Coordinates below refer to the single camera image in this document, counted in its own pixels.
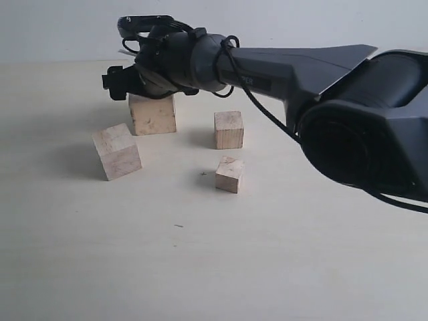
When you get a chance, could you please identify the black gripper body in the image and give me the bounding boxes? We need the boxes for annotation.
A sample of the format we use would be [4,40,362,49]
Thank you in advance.
[134,25,197,99]

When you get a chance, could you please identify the second largest wooden cube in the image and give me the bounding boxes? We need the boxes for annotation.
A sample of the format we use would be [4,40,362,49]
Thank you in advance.
[92,123,142,181]

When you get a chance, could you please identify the third largest wooden cube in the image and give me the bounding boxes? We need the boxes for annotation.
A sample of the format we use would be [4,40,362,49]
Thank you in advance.
[214,111,244,150]

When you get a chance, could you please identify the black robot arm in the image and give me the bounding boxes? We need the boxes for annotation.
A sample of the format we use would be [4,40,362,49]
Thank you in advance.
[102,27,427,201]

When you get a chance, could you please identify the smallest wooden cube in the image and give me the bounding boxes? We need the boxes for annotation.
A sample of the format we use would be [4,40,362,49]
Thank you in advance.
[215,156,245,194]

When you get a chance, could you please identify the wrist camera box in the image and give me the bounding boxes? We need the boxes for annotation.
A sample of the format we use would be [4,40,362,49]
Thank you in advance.
[117,15,174,39]

